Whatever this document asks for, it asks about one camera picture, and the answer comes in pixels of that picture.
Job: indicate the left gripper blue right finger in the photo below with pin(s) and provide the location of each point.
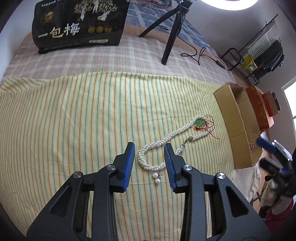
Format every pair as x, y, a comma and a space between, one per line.
214, 208

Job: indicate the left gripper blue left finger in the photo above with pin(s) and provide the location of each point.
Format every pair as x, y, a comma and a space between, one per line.
83, 208

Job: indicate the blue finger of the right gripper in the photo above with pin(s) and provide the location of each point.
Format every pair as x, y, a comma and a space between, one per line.
267, 145

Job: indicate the pearl earrings pair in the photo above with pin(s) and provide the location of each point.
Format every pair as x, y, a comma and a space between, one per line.
157, 177

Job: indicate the gloved hand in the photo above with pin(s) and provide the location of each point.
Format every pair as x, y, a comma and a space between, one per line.
269, 196

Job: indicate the orange patterned cloth box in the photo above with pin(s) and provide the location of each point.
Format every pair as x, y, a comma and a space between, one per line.
265, 106

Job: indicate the brown cardboard box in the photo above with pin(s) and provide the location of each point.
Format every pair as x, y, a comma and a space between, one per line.
241, 123

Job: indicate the yellow box on rack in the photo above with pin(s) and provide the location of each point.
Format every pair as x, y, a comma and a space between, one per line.
248, 64

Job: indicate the dark hanging clothes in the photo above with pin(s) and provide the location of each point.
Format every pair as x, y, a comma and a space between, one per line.
269, 60

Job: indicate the yellow striped cloth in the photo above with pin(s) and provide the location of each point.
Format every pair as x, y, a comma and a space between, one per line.
53, 128

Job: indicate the black clothes rack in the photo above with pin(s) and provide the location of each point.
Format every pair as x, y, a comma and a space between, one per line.
234, 58

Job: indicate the striped hanging towel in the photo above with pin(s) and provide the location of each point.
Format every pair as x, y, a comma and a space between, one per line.
264, 40

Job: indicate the black tripod stand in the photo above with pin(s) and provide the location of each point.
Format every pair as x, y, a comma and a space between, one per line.
180, 12

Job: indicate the black snack bag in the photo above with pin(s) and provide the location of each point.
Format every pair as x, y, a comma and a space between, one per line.
72, 24

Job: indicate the white ring light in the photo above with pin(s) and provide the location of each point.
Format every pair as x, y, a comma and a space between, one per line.
231, 5

